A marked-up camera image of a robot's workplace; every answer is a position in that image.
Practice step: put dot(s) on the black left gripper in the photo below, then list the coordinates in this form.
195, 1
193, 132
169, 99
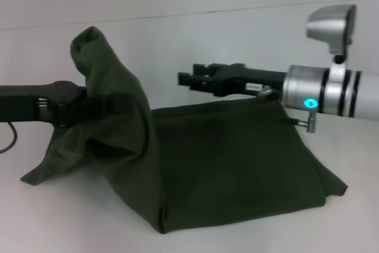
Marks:
35, 103

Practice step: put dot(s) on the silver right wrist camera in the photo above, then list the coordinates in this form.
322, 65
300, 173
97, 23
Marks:
328, 28

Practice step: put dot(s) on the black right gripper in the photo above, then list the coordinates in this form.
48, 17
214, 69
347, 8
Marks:
251, 82

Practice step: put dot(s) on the dark green FREE t-shirt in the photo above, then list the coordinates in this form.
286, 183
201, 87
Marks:
207, 161

